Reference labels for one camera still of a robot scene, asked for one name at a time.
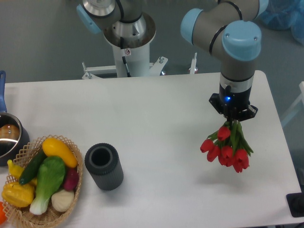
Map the black device at edge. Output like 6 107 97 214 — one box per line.
286 192 304 218

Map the green bok choy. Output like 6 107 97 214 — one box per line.
29 156 66 215

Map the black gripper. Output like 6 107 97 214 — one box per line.
209 82 258 126

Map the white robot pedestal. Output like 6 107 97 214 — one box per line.
82 12 168 79

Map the orange fruit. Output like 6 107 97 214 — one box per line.
0 202 7 225

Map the steel pot with blue handle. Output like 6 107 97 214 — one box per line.
0 70 29 167

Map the red tulip bouquet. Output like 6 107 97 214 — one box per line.
200 121 253 173

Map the yellow squash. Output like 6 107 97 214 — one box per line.
42 138 78 168

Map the blue plastic bag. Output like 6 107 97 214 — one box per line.
258 0 304 45

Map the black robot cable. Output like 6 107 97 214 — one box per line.
120 37 132 77

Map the grey ribbed vase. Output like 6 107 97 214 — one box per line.
85 143 124 191

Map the green cucumber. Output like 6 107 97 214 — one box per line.
19 150 47 185

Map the white garlic bulb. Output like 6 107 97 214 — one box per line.
51 189 74 212

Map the yellow bell pepper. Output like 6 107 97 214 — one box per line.
2 182 35 208

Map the woven wicker basket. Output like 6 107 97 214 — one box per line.
3 135 83 228

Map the white frame at right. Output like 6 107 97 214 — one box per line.
281 81 304 128

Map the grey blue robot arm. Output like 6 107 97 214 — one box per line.
76 0 268 121

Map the yellow banana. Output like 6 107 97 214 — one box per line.
7 160 37 186

